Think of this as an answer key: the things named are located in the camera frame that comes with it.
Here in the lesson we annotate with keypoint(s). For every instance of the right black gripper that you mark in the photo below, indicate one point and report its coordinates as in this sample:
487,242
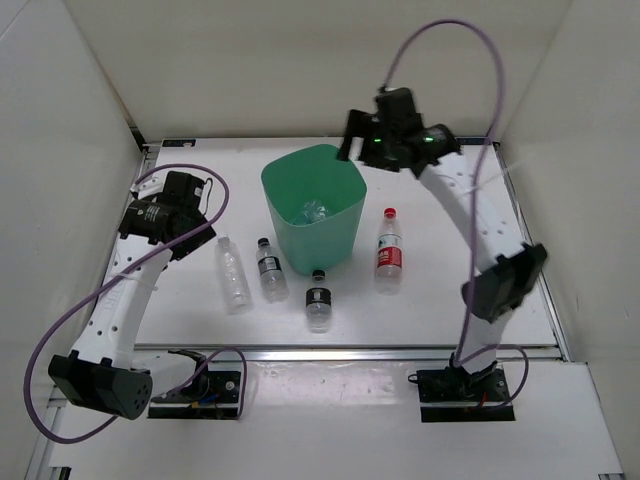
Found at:
362,124

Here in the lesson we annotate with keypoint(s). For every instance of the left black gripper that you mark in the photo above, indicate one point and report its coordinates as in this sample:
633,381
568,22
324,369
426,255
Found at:
195,243

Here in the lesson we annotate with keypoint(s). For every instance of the blue label bottle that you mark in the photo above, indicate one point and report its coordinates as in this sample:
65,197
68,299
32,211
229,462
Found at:
311,212

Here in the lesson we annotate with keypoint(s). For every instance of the clear bottle white cap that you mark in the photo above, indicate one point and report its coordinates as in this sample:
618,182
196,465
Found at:
233,280

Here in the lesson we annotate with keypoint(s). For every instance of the red label bottle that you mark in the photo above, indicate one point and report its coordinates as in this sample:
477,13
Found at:
389,254

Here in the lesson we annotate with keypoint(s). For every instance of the clear bottle black label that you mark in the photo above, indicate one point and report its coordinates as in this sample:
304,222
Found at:
273,281

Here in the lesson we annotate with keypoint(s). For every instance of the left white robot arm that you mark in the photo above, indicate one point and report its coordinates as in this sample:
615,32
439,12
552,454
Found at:
101,372

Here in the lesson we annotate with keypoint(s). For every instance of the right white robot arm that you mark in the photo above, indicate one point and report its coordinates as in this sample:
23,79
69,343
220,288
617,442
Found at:
503,267

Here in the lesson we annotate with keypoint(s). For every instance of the green plastic bin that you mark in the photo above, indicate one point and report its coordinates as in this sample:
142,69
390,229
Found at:
307,174

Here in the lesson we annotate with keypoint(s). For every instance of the short bottle black label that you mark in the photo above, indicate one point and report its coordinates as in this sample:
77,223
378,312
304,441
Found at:
318,303

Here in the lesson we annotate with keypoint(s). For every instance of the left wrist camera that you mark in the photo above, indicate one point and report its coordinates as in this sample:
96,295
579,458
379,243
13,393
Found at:
182,187

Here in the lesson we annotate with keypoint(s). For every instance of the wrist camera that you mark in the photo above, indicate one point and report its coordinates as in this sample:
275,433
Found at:
182,187
395,104

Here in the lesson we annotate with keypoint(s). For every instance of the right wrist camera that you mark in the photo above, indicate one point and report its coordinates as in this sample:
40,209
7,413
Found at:
395,104

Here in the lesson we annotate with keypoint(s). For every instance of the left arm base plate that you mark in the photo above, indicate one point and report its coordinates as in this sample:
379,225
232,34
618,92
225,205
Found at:
208,395

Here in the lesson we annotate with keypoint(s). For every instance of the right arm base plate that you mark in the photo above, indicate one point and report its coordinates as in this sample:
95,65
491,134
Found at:
451,395

